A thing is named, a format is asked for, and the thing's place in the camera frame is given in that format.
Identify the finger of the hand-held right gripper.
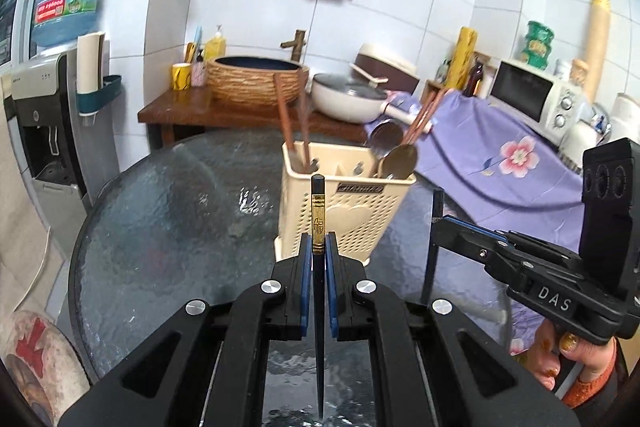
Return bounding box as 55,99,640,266
439,215,507,242
429,218,501,268

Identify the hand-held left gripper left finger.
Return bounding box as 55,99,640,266
57,232,314,427

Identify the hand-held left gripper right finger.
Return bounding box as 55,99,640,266
325,232,581,427

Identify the black chopstick gold band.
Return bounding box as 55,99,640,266
310,174,329,419
419,186,445,309

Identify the beige perforated utensil holder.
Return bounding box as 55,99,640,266
276,140,417,266

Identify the metal spoon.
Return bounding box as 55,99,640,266
369,119,405,160
376,142,420,182

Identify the thin reddish wooden chopstick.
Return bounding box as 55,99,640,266
409,89,449,146
400,89,437,146

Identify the thick brown wooden chopstick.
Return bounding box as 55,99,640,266
298,91,311,171
273,73,303,172

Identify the person's right hand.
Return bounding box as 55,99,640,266
527,321,615,391

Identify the purple floral cloth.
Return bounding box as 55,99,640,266
364,89,602,359

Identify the white kettle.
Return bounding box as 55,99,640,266
557,119,609,164

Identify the white microwave oven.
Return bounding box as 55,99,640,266
487,58,586,144

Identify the dark brown bottle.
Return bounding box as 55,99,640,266
464,61,486,98

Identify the yellow patterned roll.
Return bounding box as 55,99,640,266
444,26,479,90

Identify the white frying pan with lid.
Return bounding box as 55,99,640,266
310,72,432,136

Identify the white brown rice cooker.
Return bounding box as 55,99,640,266
355,43,420,96

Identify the white rice paddle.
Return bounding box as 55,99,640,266
349,62,389,84

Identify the stack of green containers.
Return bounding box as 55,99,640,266
519,20,557,68

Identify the woven pattern basin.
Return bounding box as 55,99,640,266
206,55,310,112

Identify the wooden counter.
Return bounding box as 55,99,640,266
137,87,373,146

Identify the tall beige roll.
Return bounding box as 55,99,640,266
582,0,612,104

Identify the brass faucet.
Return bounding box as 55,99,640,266
279,29,307,64

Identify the yellow cup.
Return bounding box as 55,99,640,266
172,63,193,92

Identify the yellow soap bottle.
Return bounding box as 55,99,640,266
204,25,227,62

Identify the teal cup holder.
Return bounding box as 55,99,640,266
76,75,123,116

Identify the dog print cushion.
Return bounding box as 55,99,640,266
0,309,92,427

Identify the beige cloth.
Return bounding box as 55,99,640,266
0,106,67,310

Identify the water dispenser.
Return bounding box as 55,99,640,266
2,52,96,228

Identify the stack of paper cups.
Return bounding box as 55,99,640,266
76,32,107,94

